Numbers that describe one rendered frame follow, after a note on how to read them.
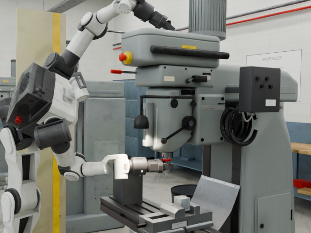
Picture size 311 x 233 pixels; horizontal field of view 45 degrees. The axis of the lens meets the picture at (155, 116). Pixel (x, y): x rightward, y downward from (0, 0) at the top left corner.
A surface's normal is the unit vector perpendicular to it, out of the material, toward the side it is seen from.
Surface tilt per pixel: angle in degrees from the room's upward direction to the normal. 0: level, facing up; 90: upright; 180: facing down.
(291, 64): 90
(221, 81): 90
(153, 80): 90
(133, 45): 90
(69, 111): 59
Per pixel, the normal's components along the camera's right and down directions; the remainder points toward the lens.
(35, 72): 0.75, -0.46
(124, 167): 0.25, -0.22
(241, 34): -0.84, 0.02
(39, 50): 0.55, 0.05
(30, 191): 0.82, -0.11
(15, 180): -0.57, 0.03
